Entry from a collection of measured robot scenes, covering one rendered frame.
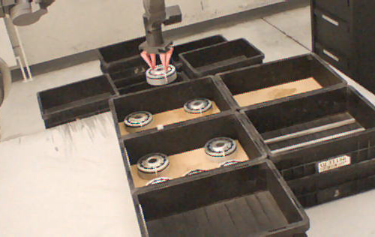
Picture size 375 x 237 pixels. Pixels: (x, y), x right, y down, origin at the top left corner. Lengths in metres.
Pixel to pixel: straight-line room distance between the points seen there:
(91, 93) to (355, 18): 1.47
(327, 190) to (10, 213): 1.06
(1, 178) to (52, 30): 2.69
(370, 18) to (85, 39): 2.54
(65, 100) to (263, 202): 1.75
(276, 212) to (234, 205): 0.12
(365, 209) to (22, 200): 1.16
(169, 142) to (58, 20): 3.06
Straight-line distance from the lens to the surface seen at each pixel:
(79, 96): 3.14
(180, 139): 1.85
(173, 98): 2.12
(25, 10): 1.53
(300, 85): 2.21
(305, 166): 1.71
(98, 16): 4.83
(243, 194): 1.65
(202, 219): 1.59
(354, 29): 3.14
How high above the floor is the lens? 1.85
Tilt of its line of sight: 30 degrees down
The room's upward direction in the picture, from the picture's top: 9 degrees counter-clockwise
